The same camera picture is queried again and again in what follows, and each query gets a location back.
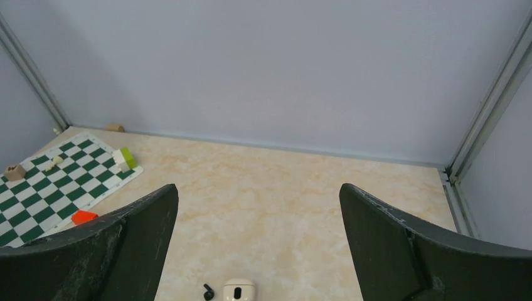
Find white earbud charging case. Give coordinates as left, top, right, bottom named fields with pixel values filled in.
left=223, top=278, right=257, bottom=301

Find small wooden cube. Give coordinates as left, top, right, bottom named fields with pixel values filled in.
left=3, top=164, right=26, bottom=181

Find wooden cork piece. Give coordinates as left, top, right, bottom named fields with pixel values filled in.
left=105, top=124, right=125, bottom=132

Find cream chess piece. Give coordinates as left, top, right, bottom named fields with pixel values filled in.
left=45, top=156, right=64, bottom=172

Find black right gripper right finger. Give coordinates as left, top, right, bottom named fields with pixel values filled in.
left=339, top=183, right=531, bottom=300

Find green white toy block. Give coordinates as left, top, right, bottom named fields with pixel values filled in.
left=112, top=147, right=137, bottom=172

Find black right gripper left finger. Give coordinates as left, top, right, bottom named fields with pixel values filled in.
left=1, top=184, right=179, bottom=300

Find green white chessboard mat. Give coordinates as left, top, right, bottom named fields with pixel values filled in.
left=1, top=132, right=143, bottom=248

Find orange red block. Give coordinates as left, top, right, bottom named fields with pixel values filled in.
left=71, top=210, right=99, bottom=226

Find black earbud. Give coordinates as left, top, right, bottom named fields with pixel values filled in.
left=203, top=283, right=215, bottom=301

